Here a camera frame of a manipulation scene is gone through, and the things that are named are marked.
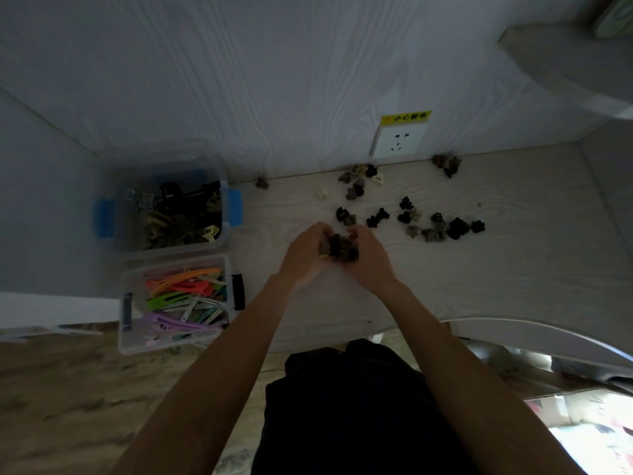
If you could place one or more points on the clear box black latches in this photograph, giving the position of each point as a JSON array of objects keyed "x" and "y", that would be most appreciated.
[{"x": 239, "y": 291}]

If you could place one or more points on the person's right forearm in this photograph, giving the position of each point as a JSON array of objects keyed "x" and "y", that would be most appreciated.
[{"x": 470, "y": 390}]

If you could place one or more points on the bundle of long pastel clips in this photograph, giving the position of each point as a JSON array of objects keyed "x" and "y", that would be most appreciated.
[{"x": 207, "y": 316}]

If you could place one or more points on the white metal frame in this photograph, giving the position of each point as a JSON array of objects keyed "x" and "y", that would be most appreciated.
[{"x": 29, "y": 333}]

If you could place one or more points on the person's left forearm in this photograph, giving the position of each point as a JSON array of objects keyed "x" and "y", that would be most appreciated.
[{"x": 217, "y": 390}]

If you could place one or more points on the clear box blue latches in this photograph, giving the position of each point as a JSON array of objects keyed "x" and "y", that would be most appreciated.
[{"x": 105, "y": 220}]

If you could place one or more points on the long coral hair clip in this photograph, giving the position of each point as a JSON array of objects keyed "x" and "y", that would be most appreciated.
[{"x": 193, "y": 287}]

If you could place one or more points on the person's left hand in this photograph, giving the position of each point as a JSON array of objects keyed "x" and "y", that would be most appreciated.
[{"x": 304, "y": 259}]

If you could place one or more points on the white corner shelf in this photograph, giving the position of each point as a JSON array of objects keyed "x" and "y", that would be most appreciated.
[{"x": 568, "y": 64}]

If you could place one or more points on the white wall socket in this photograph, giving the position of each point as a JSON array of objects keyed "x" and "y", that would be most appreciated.
[{"x": 398, "y": 142}]

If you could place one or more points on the yellow warning sticker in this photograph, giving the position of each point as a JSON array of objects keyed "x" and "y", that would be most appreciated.
[{"x": 405, "y": 117}]

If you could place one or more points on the long green hair clip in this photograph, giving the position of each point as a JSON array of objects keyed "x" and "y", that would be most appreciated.
[{"x": 163, "y": 301}]

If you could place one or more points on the pile of assorted hair clips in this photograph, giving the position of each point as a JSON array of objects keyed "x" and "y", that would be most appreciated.
[{"x": 457, "y": 228}]

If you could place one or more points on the person's right hand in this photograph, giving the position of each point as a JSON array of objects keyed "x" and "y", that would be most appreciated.
[{"x": 376, "y": 264}]

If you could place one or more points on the long purple hair clip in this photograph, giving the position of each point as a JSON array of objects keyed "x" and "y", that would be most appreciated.
[{"x": 163, "y": 321}]

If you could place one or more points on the person's black clothing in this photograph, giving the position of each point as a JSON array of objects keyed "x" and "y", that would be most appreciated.
[{"x": 356, "y": 425}]

